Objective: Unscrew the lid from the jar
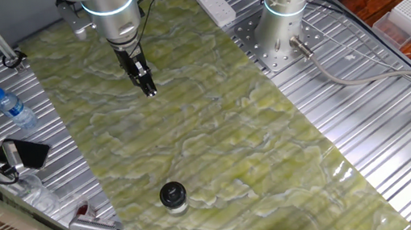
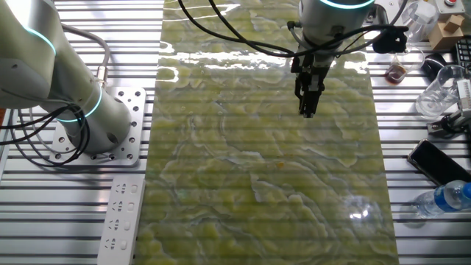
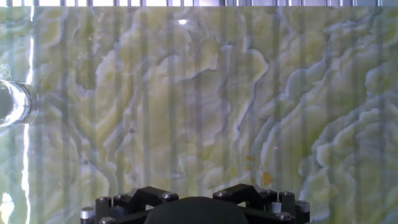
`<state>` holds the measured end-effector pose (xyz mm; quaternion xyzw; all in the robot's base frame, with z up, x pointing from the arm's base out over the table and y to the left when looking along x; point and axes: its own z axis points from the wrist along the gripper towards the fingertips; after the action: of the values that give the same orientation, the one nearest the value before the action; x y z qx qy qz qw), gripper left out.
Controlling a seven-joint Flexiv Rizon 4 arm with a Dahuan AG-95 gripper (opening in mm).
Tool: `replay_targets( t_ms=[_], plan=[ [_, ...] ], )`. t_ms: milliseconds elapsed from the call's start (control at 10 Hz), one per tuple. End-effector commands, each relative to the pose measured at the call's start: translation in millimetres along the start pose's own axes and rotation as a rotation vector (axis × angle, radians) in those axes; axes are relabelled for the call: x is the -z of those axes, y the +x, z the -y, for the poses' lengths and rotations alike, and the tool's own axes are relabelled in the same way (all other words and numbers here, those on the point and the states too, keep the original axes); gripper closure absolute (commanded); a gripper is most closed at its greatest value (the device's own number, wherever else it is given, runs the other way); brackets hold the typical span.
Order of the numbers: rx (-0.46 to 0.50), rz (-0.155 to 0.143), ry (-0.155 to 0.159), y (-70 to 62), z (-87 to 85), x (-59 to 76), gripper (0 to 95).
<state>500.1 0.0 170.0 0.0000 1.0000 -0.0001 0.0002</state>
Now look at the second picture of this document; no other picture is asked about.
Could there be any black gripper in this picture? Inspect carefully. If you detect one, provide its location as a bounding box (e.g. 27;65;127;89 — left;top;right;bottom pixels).
290;50;335;119

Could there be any small cup with brown liquid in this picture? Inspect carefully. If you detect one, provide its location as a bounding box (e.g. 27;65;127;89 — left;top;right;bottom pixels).
384;46;426;86

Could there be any green marble pattern mat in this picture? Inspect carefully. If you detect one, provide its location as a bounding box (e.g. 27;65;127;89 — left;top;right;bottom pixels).
133;0;400;265

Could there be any large clear plastic cup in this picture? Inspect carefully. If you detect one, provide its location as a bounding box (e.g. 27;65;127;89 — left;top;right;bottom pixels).
415;65;467;119

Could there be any black computer mouse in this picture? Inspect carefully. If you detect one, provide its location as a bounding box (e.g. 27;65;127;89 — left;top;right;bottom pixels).
420;53;448;77

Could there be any black smartphone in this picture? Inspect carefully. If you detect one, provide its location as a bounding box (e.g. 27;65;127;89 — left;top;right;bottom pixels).
407;138;471;187

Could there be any small cardboard box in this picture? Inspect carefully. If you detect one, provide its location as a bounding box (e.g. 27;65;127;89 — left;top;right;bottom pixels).
428;14;465;52

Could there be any black keyboard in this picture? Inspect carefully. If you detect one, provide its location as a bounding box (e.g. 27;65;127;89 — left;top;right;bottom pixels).
455;38;471;69

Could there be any water bottle with blue label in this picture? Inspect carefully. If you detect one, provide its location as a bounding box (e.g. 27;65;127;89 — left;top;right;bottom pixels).
414;180;471;219

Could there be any metal robot mounting plate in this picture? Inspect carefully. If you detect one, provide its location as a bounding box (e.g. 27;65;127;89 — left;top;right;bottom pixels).
49;86;147;167

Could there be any gray emergency stop box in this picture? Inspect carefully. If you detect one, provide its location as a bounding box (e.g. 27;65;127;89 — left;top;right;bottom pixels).
435;0;467;15

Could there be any white power strip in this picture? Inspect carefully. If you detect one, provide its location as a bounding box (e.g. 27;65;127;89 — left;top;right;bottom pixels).
97;175;146;265

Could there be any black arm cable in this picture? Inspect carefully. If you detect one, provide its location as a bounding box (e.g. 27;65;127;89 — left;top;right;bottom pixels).
178;0;409;59
208;0;306;56

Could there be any metal camera clamp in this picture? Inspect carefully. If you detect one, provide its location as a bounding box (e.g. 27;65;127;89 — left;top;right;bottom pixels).
426;109;471;135

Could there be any finned silver camera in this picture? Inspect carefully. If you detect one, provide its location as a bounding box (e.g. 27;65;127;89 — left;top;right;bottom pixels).
456;78;471;111

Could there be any thick gray cable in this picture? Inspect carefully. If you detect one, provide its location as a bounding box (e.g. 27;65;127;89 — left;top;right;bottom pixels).
60;24;111;89

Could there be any black base cable bundle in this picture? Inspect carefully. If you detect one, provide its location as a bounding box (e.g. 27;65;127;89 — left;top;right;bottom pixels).
0;104;91;169

